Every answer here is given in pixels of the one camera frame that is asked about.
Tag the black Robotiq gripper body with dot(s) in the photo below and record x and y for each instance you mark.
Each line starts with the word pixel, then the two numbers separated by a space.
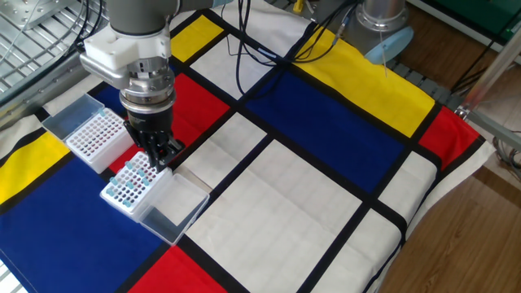
pixel 150 124

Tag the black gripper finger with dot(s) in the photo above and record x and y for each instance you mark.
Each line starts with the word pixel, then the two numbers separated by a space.
pixel 148 146
pixel 171 146

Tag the white pipette tip box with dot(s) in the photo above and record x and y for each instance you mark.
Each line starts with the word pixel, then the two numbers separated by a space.
pixel 110 156
pixel 179 203

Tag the blue pipette tip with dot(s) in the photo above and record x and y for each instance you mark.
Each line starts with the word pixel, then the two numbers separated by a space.
pixel 128 164
pixel 141 172
pixel 114 181
pixel 127 202
pixel 110 192
pixel 101 112
pixel 129 185
pixel 145 182

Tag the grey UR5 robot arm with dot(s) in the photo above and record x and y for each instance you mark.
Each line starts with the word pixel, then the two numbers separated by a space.
pixel 138 16

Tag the silver wrist coupling flange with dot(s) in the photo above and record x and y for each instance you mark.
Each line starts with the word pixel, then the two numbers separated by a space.
pixel 148 91

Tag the Mondrian pattern colour-block tablecloth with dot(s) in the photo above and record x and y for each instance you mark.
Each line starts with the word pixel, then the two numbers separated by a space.
pixel 317 122

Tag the perforated metal plate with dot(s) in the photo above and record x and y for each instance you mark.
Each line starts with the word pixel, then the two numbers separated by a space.
pixel 24 12

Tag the yellow plastic clip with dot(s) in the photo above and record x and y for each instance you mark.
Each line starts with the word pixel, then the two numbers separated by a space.
pixel 298 5

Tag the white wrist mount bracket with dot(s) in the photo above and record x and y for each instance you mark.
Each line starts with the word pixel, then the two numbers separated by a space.
pixel 110 53

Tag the aluminium frame beam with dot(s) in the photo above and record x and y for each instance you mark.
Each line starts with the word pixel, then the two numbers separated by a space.
pixel 496 130

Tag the aluminium frame post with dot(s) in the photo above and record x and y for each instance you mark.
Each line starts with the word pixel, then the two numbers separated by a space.
pixel 492 69

